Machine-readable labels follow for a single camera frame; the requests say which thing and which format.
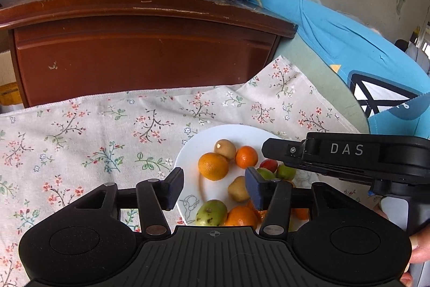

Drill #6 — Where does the green fruit bottom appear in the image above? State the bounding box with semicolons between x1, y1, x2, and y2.
275;164;297;181

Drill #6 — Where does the red cherry tomato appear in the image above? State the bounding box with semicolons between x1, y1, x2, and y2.
259;159;278;173

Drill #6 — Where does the brown kiwi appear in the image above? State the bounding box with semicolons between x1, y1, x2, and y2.
227;176;250;203
214;139;236;161

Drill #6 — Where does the large orange tangerine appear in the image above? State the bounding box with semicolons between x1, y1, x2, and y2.
224;206;259;229

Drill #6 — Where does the small tangerine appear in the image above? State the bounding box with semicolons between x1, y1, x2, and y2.
235;146;259;169

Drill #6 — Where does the large spotted green fruit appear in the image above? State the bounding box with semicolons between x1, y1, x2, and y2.
194;200;228;226

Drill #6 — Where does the person's right hand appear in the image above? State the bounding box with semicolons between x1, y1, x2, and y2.
407;225;430;268

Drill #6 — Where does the white plate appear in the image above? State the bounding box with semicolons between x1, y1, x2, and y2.
174;125;277;225

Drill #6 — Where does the blue shark plush pillow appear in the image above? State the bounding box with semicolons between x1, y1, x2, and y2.
244;0;429;138

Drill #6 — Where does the floral tablecloth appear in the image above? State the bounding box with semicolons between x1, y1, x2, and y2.
1;57;359;286

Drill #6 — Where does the green sofa cushion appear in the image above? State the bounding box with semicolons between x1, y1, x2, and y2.
273;34;370;133

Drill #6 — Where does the open cardboard box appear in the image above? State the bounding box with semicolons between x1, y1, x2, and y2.
0;50;23;114

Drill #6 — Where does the brown wooden cabinet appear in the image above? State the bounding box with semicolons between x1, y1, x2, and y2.
1;0;297;107

